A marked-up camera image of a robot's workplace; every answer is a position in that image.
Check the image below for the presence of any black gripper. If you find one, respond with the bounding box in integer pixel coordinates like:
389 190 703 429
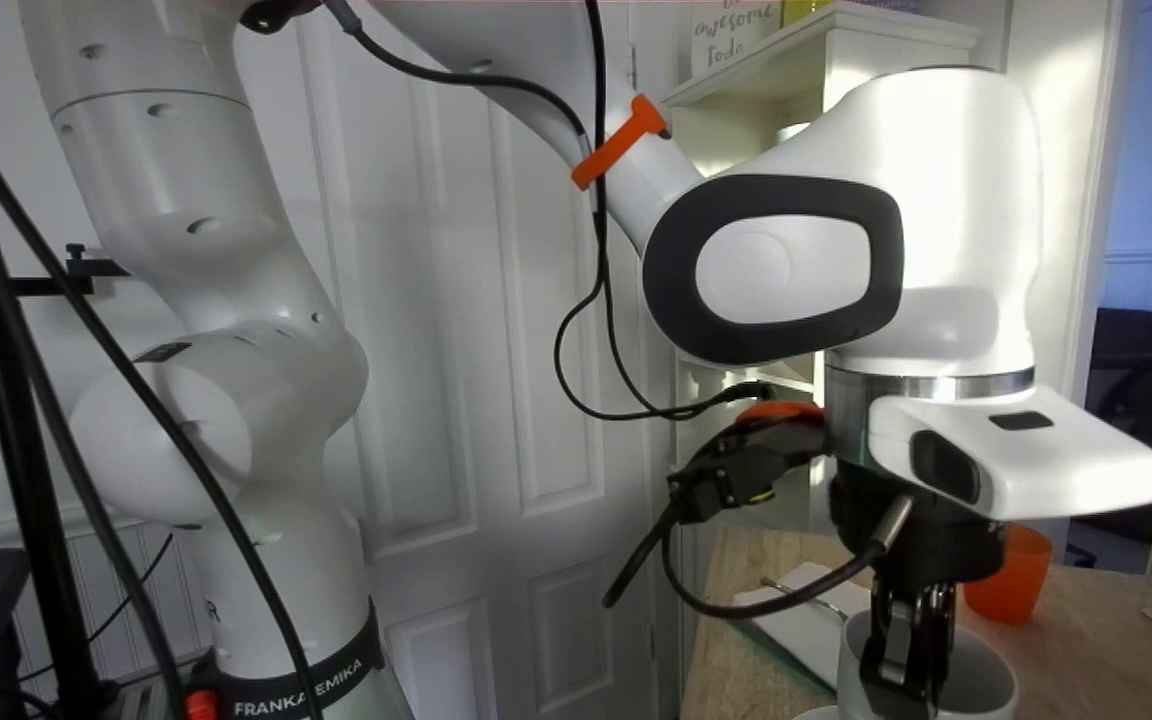
828 463 1009 702

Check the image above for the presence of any orange plastic cup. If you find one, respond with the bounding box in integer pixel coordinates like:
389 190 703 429
958 521 1056 630

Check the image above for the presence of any white panel door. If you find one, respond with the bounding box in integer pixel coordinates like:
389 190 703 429
294 0 687 720

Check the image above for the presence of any white paper sign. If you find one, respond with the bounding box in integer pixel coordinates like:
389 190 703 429
685 0 785 82

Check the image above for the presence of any black camera cable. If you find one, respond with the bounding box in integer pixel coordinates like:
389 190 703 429
600 494 905 625

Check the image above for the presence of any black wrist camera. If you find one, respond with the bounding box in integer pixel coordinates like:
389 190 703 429
665 418 838 530

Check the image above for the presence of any thin black cable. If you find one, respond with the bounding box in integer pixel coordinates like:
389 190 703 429
238 0 793 429

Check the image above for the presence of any thick black cable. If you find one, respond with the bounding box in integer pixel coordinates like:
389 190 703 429
0 125 327 720

